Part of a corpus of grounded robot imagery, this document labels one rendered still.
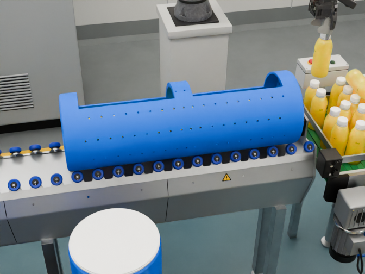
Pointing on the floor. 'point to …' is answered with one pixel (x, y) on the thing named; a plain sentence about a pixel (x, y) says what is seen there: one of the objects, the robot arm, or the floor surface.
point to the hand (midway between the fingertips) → (326, 33)
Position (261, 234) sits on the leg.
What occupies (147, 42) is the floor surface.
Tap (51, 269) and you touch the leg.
